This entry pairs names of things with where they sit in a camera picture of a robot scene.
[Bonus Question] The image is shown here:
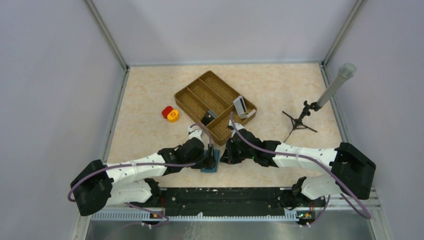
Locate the blue card holder wallet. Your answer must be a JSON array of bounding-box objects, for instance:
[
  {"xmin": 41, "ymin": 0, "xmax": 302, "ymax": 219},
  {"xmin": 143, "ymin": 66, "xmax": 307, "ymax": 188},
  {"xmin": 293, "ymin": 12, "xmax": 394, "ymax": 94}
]
[{"xmin": 200, "ymin": 149, "xmax": 220, "ymax": 173}]

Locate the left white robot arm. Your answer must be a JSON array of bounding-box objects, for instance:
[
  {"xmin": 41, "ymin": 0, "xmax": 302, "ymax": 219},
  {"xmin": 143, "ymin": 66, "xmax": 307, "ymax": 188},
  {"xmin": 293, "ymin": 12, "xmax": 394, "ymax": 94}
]
[{"xmin": 68, "ymin": 137, "xmax": 215, "ymax": 216}]

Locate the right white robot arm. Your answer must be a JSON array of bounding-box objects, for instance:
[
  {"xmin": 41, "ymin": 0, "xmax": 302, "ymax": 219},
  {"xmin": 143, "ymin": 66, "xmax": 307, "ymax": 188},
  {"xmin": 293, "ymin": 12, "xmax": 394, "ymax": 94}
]
[{"xmin": 220, "ymin": 128, "xmax": 376, "ymax": 206}]

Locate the black card in tray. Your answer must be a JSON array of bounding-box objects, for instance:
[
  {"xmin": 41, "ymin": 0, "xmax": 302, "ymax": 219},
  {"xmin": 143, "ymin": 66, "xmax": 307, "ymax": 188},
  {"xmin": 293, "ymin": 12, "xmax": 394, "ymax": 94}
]
[{"xmin": 201, "ymin": 109, "xmax": 217, "ymax": 126}]

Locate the grey white card stand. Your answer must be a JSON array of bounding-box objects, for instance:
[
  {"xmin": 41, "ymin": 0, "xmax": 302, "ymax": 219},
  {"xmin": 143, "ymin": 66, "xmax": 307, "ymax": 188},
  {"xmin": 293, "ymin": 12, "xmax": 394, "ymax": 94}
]
[{"xmin": 233, "ymin": 95, "xmax": 256, "ymax": 119}]

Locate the orange cylinder block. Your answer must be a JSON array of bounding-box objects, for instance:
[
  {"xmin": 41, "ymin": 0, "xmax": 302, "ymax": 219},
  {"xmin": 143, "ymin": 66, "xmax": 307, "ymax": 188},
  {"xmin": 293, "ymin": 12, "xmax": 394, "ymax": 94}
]
[{"xmin": 166, "ymin": 109, "xmax": 180, "ymax": 123}]

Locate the red cylinder block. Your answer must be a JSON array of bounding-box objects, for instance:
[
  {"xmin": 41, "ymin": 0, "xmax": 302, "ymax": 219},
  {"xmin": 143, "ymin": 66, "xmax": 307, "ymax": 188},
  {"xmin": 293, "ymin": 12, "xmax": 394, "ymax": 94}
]
[{"xmin": 161, "ymin": 105, "xmax": 174, "ymax": 119}]

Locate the woven brown divided tray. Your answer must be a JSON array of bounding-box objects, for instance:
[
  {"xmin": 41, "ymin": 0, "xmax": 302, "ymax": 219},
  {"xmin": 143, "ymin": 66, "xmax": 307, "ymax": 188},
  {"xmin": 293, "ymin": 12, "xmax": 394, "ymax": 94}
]
[{"xmin": 174, "ymin": 70, "xmax": 258, "ymax": 146}]

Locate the grey microphone on tripod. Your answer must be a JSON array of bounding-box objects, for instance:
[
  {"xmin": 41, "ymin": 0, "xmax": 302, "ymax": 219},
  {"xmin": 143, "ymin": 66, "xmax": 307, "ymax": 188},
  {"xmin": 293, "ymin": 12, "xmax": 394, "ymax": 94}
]
[{"xmin": 282, "ymin": 62, "xmax": 357, "ymax": 142}]

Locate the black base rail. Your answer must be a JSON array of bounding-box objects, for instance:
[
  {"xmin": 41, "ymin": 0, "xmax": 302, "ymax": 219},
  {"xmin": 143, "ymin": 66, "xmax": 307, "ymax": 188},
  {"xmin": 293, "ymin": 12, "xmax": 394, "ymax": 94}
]
[{"xmin": 136, "ymin": 187, "xmax": 326, "ymax": 224}]

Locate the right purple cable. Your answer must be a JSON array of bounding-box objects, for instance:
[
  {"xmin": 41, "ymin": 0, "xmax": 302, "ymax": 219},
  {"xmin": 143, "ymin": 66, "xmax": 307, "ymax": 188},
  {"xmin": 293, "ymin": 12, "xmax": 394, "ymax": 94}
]
[{"xmin": 229, "ymin": 111, "xmax": 373, "ymax": 221}]

